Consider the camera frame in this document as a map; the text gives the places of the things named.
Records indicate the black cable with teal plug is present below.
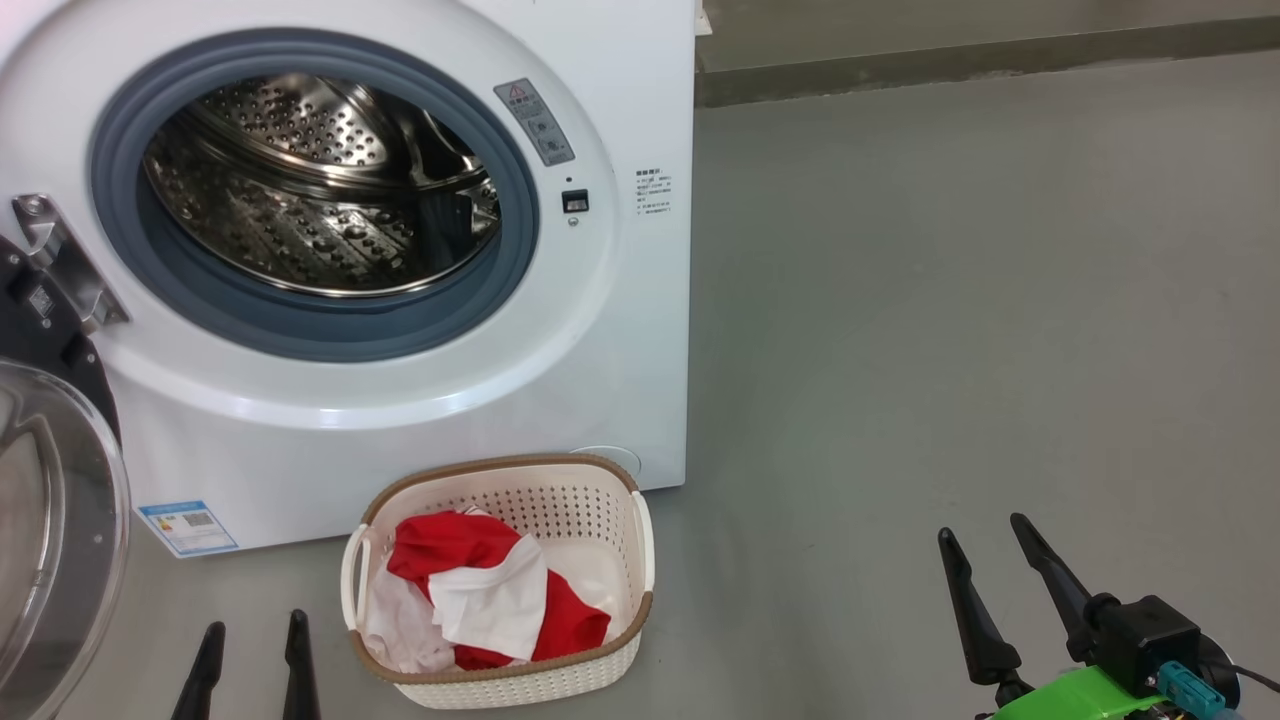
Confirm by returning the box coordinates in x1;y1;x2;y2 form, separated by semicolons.
1158;660;1280;720

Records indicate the grey baseboard strip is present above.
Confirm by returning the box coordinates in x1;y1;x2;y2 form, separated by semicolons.
695;15;1280;108

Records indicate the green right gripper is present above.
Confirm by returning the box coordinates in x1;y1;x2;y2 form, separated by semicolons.
937;513;1166;720

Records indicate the metal door hinge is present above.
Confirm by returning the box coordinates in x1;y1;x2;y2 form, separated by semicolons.
12;193;131;333

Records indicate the red and white garment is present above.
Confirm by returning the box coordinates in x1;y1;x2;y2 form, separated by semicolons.
362;510;613;673

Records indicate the cream basket with brown rim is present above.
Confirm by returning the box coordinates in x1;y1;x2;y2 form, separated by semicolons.
340;453;656;710

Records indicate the blue energy label sticker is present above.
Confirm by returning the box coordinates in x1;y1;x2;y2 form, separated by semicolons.
137;500;240;558

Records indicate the round white filter cover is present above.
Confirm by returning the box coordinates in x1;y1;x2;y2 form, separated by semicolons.
570;445;641;479

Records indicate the white front-load washing machine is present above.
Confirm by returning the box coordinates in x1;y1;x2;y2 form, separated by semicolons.
0;0;698;556

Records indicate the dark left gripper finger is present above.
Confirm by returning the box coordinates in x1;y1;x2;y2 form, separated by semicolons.
170;621;227;720
283;609;321;720

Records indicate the small printed text label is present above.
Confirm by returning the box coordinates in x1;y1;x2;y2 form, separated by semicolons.
634;168;674;216

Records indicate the black round glass washer door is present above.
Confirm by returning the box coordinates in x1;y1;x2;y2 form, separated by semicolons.
0;235;131;720

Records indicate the grey warning sticker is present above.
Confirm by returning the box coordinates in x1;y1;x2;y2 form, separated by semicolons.
493;78;576;168

